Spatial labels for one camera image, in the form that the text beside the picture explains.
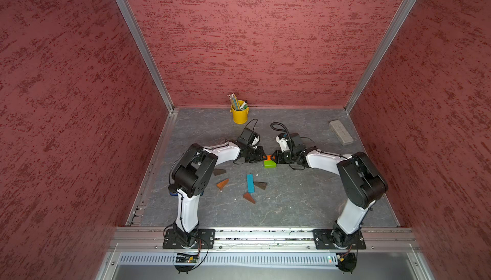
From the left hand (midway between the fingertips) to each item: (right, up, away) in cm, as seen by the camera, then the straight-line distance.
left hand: (265, 161), depth 94 cm
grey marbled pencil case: (+44, +14, +13) cm, 48 cm away
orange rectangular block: (+2, +2, +1) cm, 3 cm away
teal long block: (-8, -9, -6) cm, 13 cm away
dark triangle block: (-24, -5, -1) cm, 24 cm away
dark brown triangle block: (-2, -10, -6) cm, 12 cm away
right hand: (+4, 0, +1) cm, 4 cm away
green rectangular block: (+2, -1, -1) cm, 2 cm away
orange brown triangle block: (-21, -10, -6) cm, 24 cm away
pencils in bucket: (-17, +30, +12) cm, 37 cm away
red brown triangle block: (-8, -15, -9) cm, 19 cm away
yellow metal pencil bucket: (-14, +23, +17) cm, 32 cm away
